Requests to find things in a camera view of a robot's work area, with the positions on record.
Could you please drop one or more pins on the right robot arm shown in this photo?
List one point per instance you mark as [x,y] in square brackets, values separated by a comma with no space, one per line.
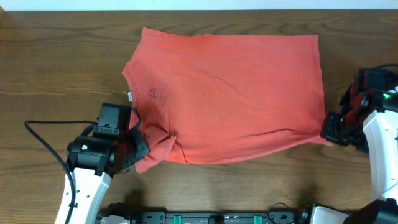
[368,121]

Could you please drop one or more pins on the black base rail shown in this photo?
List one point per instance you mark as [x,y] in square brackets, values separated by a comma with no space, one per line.
[119,213]

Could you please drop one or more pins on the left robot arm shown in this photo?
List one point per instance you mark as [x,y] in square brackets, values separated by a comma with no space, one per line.
[93,158]

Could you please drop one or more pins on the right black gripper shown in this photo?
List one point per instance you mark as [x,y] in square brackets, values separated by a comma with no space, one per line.
[328,131]

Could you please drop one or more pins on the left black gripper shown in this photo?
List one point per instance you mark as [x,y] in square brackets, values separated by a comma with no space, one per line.
[142,147]

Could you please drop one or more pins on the red t-shirt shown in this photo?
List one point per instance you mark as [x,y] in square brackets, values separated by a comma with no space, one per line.
[217,99]

